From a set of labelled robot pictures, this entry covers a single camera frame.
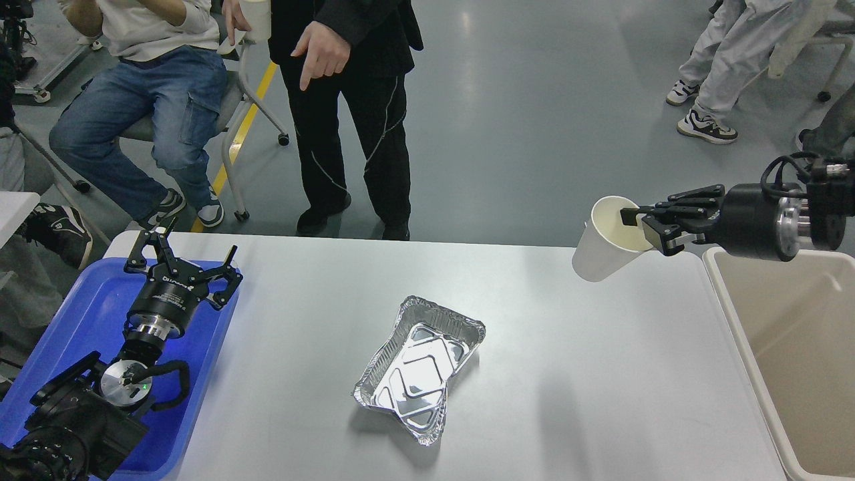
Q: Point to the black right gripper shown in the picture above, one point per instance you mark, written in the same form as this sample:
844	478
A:
746	223

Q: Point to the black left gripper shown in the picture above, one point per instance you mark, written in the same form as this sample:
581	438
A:
167	300

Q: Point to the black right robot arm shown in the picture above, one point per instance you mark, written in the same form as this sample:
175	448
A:
827	184

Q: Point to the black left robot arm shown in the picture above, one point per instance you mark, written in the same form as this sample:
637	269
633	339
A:
114	386

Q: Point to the right metal floor plate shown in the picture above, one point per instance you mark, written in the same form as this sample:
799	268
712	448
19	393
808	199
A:
632	237

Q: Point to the metal floor plate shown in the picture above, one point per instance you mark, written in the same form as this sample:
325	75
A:
632	237
600	232

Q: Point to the left metal floor plate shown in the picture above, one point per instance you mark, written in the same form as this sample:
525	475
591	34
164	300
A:
600	232

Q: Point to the blue plastic tray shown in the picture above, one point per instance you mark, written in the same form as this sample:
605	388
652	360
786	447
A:
91	319

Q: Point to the black sneaker at left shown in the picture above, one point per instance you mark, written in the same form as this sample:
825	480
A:
60	229

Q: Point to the seated person in jeans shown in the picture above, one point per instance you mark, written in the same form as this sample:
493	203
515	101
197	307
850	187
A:
168	70

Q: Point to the beige plastic bin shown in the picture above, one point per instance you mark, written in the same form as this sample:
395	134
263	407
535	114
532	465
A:
793	324

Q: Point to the grey trouser leg right edge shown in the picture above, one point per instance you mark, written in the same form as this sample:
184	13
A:
830	137

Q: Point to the person in white trousers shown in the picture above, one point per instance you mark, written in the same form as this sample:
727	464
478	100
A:
735	46

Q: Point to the white side table edge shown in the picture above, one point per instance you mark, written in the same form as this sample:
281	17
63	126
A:
15	208

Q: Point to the grey wheeled chair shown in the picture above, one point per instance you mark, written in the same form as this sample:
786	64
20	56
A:
237	101

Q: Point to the aluminium foil tray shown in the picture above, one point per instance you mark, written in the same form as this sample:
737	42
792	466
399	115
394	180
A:
409	375

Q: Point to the standing person in black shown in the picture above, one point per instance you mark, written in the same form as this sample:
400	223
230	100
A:
360	51

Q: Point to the small white paper cup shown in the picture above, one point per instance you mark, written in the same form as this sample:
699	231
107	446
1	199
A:
258	15

